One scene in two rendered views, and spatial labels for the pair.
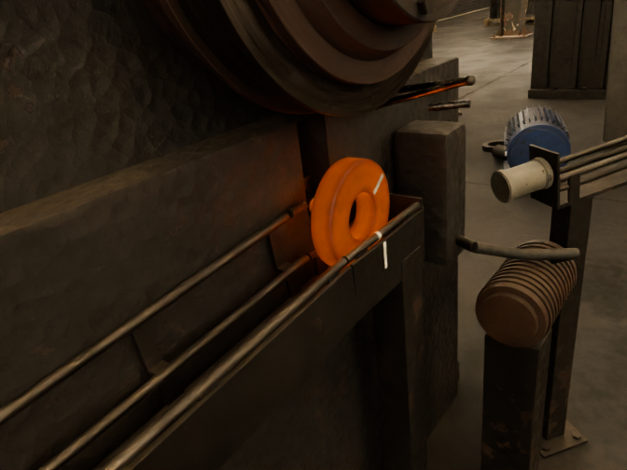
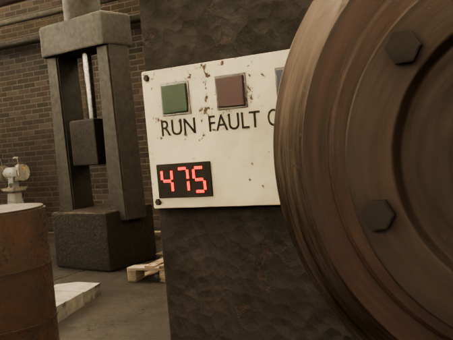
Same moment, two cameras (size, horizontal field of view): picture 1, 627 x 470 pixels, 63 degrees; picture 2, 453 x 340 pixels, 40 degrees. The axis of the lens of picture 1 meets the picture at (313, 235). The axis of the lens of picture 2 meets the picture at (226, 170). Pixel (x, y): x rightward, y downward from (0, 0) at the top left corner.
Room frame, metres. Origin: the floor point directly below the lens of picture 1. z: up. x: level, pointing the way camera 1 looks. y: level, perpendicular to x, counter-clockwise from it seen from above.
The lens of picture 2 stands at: (0.27, -0.50, 1.15)
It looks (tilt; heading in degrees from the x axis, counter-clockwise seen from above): 3 degrees down; 77
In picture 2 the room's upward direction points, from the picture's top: 5 degrees counter-clockwise
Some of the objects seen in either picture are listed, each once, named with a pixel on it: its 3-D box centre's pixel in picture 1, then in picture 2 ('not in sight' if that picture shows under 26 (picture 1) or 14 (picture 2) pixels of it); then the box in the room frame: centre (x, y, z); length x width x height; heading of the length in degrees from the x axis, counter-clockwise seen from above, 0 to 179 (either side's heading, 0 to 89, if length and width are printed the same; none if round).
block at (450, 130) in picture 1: (428, 193); not in sight; (0.83, -0.21, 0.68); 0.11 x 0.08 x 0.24; 49
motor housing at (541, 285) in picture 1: (521, 375); not in sight; (0.80, -0.38, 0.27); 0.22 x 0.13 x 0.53; 139
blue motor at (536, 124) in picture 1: (535, 142); not in sight; (2.61, -1.23, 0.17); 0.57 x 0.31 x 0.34; 159
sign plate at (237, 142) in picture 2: not in sight; (238, 132); (0.46, 0.24, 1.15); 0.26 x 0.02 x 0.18; 139
